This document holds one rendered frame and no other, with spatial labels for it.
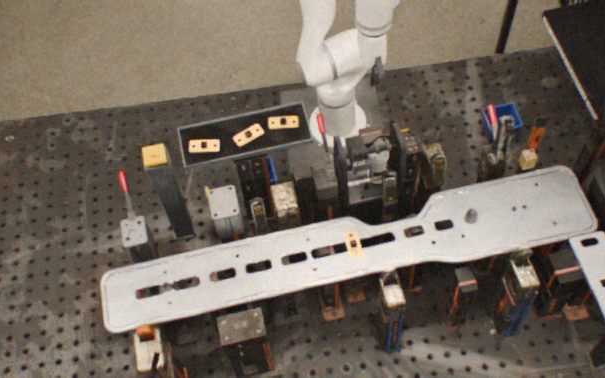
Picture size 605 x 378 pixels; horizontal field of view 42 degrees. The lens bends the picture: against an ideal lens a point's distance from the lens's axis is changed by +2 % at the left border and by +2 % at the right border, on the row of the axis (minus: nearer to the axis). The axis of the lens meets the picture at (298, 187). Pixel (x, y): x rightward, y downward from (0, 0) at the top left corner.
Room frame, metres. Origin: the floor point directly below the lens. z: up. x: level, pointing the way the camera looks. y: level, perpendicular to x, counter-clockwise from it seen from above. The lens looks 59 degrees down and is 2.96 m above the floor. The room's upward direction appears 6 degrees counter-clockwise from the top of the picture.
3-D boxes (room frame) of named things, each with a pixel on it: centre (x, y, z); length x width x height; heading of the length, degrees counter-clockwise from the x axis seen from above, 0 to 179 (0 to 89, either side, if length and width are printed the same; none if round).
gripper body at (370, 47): (1.22, -0.21, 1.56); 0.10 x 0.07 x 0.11; 7
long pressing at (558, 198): (0.94, -0.12, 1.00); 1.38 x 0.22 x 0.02; 97
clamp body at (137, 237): (1.05, 0.47, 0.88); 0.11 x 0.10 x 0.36; 7
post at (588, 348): (0.65, -0.80, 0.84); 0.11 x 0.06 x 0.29; 7
